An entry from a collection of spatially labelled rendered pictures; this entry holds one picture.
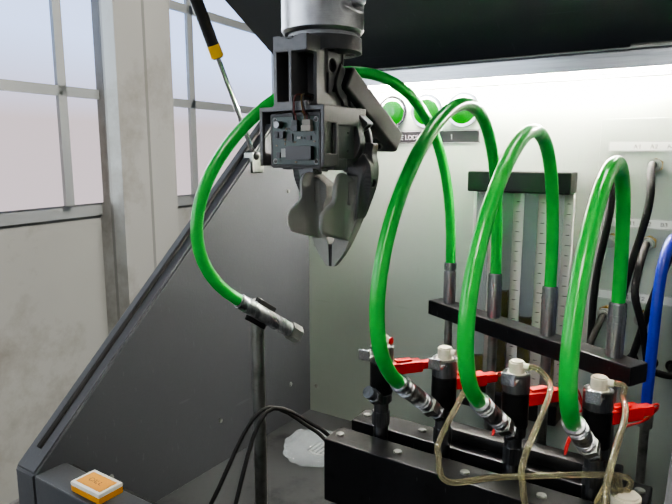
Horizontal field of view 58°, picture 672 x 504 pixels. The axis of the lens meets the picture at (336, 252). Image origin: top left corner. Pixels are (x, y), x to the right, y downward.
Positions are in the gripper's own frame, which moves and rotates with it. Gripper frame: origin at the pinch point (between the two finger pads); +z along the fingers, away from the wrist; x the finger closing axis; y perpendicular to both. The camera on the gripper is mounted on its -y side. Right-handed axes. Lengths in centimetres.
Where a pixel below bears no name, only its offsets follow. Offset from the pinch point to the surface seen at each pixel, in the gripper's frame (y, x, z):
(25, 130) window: -68, -173, -17
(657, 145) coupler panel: -38.2, 24.0, -10.7
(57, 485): 15.0, -27.4, 26.8
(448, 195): -29.3, -0.5, -3.9
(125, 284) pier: -100, -167, 42
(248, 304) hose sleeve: -1.1, -12.8, 7.5
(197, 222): 3.9, -15.3, -2.4
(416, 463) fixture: -6.4, 6.3, 23.8
